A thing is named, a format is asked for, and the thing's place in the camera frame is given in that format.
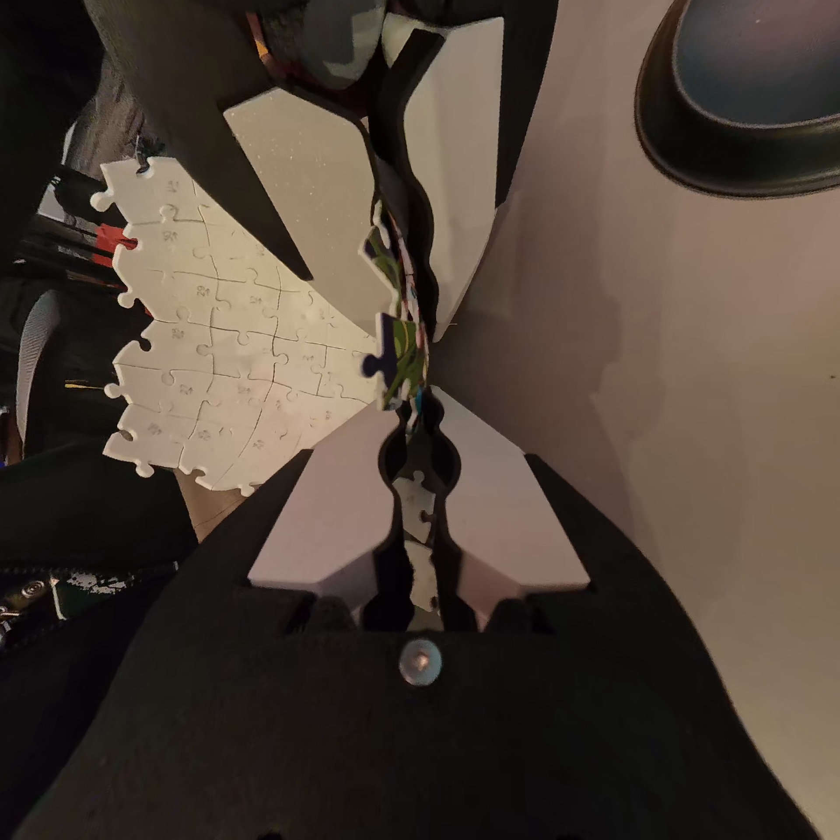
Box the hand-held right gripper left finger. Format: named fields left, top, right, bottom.
left=247, top=409, right=404, bottom=622

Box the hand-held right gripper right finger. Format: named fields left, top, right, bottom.
left=428, top=386, right=592, bottom=629

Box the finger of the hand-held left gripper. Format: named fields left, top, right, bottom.
left=222, top=87, right=396, bottom=337
left=376, top=16, right=506, bottom=343

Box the colourful puzzle ball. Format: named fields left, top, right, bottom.
left=88, top=156, right=435, bottom=496

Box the orange object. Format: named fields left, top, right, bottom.
left=92, top=223, right=142, bottom=266

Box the black round stand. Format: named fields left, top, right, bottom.
left=633, top=0, right=840, bottom=198

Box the person's grey shoe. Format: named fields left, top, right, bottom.
left=16, top=289, right=64, bottom=454

